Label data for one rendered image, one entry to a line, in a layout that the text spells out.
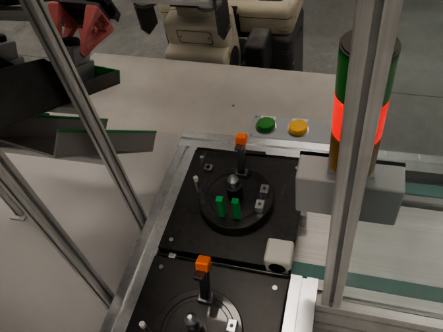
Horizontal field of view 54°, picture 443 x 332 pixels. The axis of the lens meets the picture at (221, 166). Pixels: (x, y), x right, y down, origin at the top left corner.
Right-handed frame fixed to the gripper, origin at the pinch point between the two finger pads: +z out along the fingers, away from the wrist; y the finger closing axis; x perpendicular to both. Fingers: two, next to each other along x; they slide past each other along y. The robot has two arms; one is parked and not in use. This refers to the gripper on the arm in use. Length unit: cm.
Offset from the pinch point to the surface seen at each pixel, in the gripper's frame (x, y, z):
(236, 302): 13.0, 33.7, 33.7
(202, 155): 26.1, 18.5, 7.9
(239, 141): 15.7, 27.9, 6.5
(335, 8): 208, 33, -150
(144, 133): 19.0, 7.9, 7.0
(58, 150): -1.5, 4.3, 17.3
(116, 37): 196, -113, -104
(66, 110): -2.6, 4.3, 11.1
